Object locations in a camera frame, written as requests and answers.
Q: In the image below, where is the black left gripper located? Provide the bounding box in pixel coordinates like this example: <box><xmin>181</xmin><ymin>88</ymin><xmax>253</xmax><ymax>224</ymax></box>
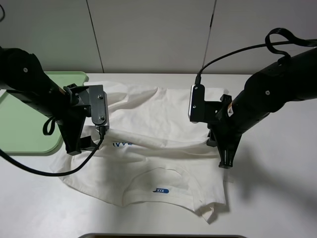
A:
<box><xmin>56</xmin><ymin>84</ymin><xmax>98</xmax><ymax>156</ymax></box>

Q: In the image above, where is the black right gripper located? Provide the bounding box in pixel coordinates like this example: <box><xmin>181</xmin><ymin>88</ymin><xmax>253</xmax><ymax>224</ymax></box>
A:
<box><xmin>206</xmin><ymin>94</ymin><xmax>248</xmax><ymax>169</ymax></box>

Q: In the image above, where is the white short sleeve t-shirt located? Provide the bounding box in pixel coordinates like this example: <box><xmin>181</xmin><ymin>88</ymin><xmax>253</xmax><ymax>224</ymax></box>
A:
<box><xmin>61</xmin><ymin>81</ymin><xmax>226</xmax><ymax>220</ymax></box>

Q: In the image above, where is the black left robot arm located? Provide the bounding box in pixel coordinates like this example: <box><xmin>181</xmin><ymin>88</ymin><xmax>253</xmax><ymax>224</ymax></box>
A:
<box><xmin>0</xmin><ymin>48</ymin><xmax>106</xmax><ymax>155</ymax></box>

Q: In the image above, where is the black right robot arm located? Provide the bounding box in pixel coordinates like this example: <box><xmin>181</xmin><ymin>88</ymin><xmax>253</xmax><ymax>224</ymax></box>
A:
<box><xmin>208</xmin><ymin>49</ymin><xmax>317</xmax><ymax>169</ymax></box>

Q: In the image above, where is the light green plastic tray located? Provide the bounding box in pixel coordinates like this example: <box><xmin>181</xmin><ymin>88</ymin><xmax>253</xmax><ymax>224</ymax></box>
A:
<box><xmin>0</xmin><ymin>70</ymin><xmax>88</xmax><ymax>155</ymax></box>

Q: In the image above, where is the white tape strip near-right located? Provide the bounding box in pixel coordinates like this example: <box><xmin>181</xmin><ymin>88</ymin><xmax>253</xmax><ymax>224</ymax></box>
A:
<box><xmin>223</xmin><ymin>174</ymin><xmax>234</xmax><ymax>183</ymax></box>

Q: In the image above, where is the black left camera cable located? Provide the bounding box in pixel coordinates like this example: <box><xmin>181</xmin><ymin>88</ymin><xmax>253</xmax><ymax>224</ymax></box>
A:
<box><xmin>0</xmin><ymin>124</ymin><xmax>107</xmax><ymax>177</ymax></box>

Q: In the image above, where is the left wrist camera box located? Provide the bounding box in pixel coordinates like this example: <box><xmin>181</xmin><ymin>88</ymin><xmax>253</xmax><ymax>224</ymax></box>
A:
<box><xmin>89</xmin><ymin>85</ymin><xmax>109</xmax><ymax>129</ymax></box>

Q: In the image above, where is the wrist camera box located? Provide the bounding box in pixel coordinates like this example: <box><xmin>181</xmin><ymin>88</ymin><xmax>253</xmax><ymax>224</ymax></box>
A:
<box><xmin>188</xmin><ymin>84</ymin><xmax>205</xmax><ymax>123</ymax></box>
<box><xmin>89</xmin><ymin>85</ymin><xmax>109</xmax><ymax>129</ymax></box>

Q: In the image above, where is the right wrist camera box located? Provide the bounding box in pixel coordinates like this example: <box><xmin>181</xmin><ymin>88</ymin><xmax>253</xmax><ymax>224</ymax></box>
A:
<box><xmin>188</xmin><ymin>84</ymin><xmax>205</xmax><ymax>123</ymax></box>

